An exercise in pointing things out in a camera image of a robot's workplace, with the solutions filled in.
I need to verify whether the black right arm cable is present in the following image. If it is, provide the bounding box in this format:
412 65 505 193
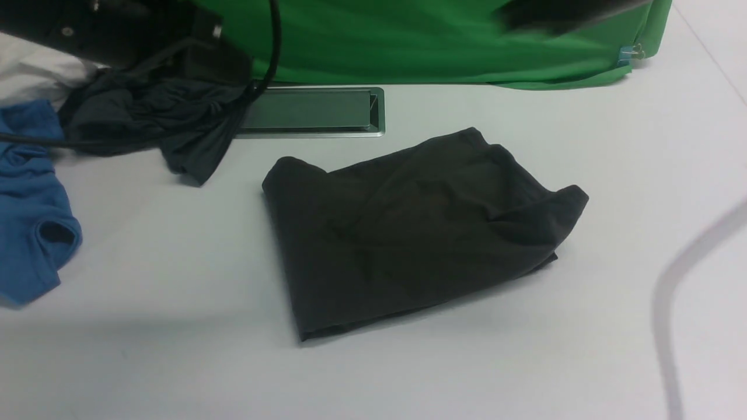
651 198 747 420

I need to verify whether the green backdrop cloth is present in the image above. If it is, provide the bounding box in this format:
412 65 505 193
193 0 673 90

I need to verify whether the metal table cable hatch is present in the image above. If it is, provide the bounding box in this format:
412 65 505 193
236 87 385 139

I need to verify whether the white crumpled garment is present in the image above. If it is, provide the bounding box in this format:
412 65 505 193
1 33 99 110

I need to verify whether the dark teal crumpled garment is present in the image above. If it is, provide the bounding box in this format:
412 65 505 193
58 70 246 186

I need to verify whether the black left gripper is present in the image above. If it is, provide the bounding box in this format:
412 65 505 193
1 1 253 85

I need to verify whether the blue crumpled garment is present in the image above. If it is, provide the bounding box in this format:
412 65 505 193
0 98 83 307

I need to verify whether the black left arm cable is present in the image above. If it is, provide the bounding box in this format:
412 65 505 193
0 0 282 146

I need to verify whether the blue binder clip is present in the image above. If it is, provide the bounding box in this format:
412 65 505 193
617 43 647 67

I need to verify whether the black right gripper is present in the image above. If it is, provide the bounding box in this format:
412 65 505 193
502 1 650 33

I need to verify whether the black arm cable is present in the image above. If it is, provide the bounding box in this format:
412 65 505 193
651 198 747 420
0 0 282 146

